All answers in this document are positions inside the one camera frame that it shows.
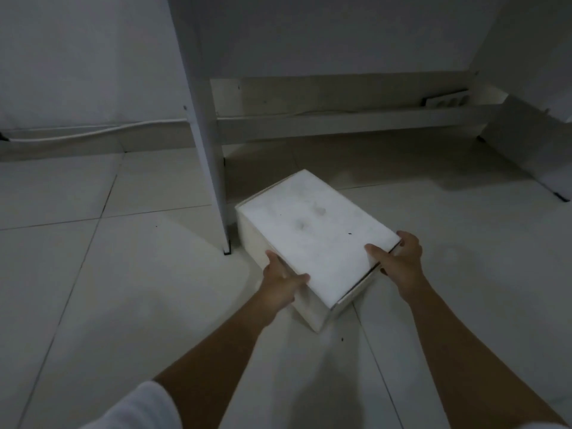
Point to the white desk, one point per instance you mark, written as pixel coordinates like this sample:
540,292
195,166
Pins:
201,129

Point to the person's right hand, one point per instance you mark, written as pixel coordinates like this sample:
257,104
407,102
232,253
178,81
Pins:
406,268

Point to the person's left forearm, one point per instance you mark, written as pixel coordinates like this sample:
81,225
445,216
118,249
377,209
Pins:
219,361

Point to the white power strip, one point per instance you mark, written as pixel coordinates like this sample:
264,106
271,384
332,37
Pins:
447,99

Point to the white cardboard box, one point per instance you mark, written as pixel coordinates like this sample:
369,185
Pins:
317,232

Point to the person's left hand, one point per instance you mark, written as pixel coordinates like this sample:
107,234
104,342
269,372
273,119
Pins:
281,292

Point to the person's right forearm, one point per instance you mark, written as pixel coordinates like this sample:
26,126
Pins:
464,361

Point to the white left sleeve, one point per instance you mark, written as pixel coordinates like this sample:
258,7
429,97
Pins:
138,411

